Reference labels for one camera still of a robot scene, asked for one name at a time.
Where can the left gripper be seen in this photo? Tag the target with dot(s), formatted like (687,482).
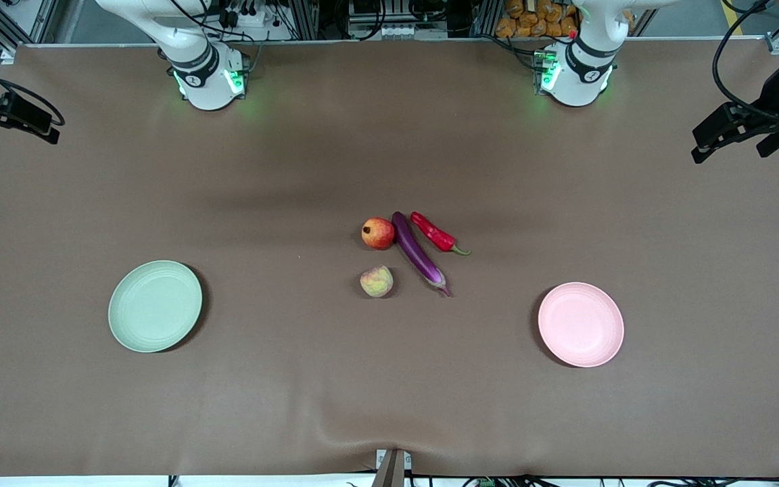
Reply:
(772,103)

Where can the red chili pepper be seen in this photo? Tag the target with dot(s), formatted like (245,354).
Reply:
(432,233)

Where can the long purple eggplant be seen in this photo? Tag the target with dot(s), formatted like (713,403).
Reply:
(416,256)

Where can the red yellow pomegranate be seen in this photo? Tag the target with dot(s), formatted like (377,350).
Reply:
(378,233)

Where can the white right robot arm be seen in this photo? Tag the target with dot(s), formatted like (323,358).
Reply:
(203,84)

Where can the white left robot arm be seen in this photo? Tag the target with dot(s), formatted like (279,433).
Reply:
(579,81)

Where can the light green plate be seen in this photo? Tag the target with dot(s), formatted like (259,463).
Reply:
(154,306)

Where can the pile of orange bread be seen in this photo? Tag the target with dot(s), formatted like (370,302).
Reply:
(531,24)

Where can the pink plate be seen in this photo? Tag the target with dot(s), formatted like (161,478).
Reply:
(580,325)

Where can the white power strip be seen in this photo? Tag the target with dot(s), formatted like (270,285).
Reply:
(254,19)

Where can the white terminal block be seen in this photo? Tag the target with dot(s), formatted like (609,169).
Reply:
(403,31)

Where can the pink yellow peach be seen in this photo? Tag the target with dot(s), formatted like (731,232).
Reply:
(376,281)

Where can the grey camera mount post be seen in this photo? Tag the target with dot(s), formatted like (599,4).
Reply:
(391,468)

